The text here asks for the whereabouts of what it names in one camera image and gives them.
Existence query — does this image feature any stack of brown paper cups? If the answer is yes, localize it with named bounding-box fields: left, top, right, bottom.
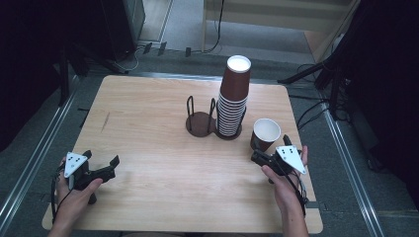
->
left=215, top=54, right=252, bottom=138

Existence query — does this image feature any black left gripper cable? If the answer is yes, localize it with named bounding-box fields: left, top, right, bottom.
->
left=49, top=164, right=73, bottom=225

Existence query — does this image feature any person's left hand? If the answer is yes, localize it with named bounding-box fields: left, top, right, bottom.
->
left=53, top=157, right=104, bottom=225

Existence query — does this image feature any metal floor rail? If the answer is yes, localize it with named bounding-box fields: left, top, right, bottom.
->
left=0, top=76, right=80, bottom=228
left=319, top=100, right=386, bottom=237

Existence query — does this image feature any dark brown cup holder rack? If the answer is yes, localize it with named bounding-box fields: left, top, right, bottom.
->
left=185, top=95, right=247, bottom=141

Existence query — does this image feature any white floor cable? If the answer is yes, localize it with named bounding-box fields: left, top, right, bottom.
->
left=117, top=45, right=146, bottom=74

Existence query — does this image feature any black hanging cable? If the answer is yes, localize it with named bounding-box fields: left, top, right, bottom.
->
left=202, top=0, right=226, bottom=54

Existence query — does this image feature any black tripod stand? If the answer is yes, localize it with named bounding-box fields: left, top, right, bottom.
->
left=277, top=48, right=350, bottom=121

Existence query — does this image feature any person's right hand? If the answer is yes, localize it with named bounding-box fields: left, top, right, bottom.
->
left=261, top=145, right=309, bottom=215

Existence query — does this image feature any black metal stand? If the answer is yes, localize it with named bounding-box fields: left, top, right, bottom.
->
left=58, top=43, right=129, bottom=108

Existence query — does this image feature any black floor cable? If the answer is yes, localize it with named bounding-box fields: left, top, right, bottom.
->
left=289, top=94, right=330, bottom=130

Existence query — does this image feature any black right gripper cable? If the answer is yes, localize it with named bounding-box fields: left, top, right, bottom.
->
left=280, top=164, right=309, bottom=217

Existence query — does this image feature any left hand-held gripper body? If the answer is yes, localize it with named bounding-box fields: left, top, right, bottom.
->
left=63, top=151, right=117, bottom=192

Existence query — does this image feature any single brown paper cup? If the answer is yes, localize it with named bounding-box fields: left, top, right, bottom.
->
left=249, top=118, right=283, bottom=153

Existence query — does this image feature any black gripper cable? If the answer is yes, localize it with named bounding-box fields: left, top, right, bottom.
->
left=49, top=164, right=73, bottom=225
left=280, top=164, right=309, bottom=217

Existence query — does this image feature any black cabinet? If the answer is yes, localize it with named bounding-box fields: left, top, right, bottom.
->
left=100, top=0, right=146, bottom=62

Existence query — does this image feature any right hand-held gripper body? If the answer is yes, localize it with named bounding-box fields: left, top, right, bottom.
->
left=262, top=144, right=307, bottom=176

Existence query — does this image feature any pale wooden shelf unit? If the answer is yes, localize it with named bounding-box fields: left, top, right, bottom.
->
left=201, top=0, right=362, bottom=53

